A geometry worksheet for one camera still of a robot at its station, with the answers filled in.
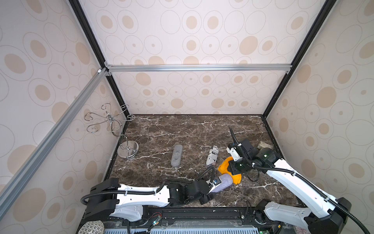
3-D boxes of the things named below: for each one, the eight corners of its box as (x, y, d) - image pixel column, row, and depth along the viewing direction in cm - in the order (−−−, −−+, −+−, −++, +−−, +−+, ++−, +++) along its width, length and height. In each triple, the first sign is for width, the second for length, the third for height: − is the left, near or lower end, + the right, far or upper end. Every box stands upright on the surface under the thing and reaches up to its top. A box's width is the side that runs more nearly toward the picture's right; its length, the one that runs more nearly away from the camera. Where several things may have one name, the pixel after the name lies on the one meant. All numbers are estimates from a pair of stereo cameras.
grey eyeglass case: (170, 166, 94) (170, 163, 91) (174, 146, 103) (174, 143, 100) (180, 167, 93) (180, 164, 91) (183, 147, 103) (182, 144, 100)
